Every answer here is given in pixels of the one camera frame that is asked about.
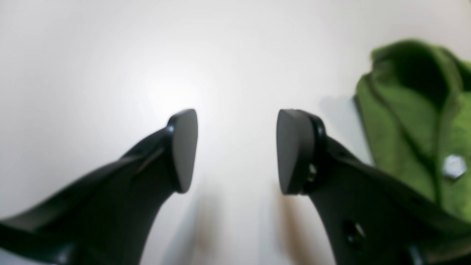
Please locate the green T-shirt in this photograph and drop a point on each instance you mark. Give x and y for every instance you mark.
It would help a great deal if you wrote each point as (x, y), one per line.
(415, 110)

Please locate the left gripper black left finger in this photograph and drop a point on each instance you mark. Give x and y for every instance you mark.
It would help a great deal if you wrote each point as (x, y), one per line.
(105, 217)

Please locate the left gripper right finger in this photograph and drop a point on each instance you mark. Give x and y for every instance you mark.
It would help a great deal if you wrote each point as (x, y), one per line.
(369, 217)

